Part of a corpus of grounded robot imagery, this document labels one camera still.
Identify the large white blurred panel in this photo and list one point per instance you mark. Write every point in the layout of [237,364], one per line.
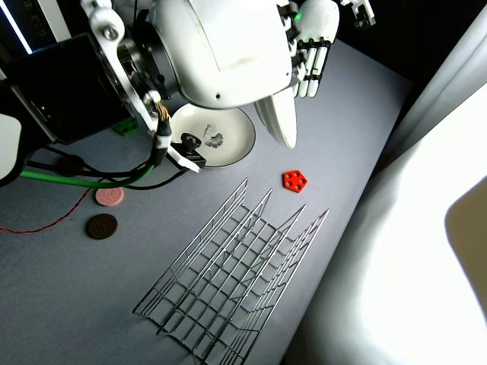
[380,247]

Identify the grey table cloth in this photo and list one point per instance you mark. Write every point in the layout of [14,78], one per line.
[76,296]

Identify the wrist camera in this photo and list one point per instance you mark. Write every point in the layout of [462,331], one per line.
[190,152]

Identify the white plate with leaf print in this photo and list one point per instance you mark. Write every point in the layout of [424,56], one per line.
[228,125]
[281,121]

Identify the green pentagon block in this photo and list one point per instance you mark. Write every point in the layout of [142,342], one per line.
[127,127]

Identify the pink toy cookie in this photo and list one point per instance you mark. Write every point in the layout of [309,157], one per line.
[109,197]

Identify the red pentagon block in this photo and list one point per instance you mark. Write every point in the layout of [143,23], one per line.
[295,181]

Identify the white frame post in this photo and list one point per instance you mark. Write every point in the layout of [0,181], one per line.
[53,19]

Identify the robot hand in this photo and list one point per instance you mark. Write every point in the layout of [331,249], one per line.
[228,49]
[319,19]

